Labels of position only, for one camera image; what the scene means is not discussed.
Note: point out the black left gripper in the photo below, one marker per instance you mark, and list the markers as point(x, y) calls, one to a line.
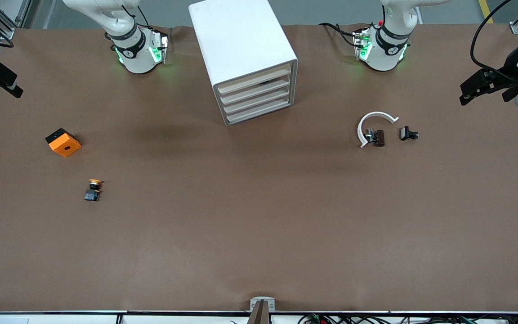
point(512, 65)

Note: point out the white plastic drawer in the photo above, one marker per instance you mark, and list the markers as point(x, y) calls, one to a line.
point(256, 101)
point(254, 81)
point(257, 111)
point(255, 91)

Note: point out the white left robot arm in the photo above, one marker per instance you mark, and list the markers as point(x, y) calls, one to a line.
point(387, 58)

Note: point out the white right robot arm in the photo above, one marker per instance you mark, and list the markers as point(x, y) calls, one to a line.
point(135, 58)

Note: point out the yellow push button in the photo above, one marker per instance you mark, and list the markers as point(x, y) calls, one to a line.
point(92, 195)

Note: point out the white drawer cabinet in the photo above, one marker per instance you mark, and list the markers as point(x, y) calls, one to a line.
point(241, 40)

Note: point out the orange box with hole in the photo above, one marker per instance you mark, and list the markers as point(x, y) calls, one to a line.
point(65, 146)

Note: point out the black electrical component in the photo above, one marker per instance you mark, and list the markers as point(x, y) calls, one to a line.
point(405, 133)

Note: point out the brown electrical component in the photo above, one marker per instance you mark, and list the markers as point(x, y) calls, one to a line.
point(379, 138)

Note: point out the white curved plastic piece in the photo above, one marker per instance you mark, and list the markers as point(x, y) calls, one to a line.
point(364, 119)

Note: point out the silver base connector box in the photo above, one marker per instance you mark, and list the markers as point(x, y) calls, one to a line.
point(158, 49)
point(362, 45)

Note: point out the brown table mat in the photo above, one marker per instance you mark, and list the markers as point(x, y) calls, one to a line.
point(259, 225)

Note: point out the white table edge rail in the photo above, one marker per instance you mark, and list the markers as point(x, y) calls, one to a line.
point(61, 318)

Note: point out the grey metal bracket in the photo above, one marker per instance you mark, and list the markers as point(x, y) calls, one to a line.
point(255, 305)

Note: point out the brown camera post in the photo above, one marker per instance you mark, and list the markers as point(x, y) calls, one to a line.
point(259, 317)

